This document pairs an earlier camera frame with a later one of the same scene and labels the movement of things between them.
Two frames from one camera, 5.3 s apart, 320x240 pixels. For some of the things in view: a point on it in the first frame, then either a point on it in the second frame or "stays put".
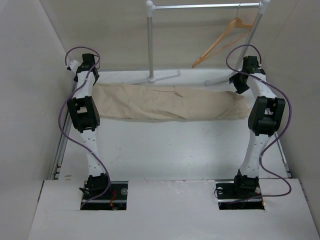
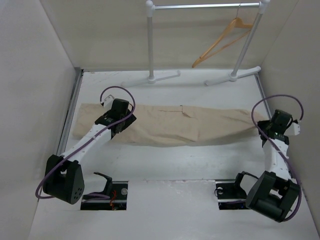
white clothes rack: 150,6 stays put
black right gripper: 240,89 -> 262,123
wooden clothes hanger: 237,22 stays put
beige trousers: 146,101 -> 178,125
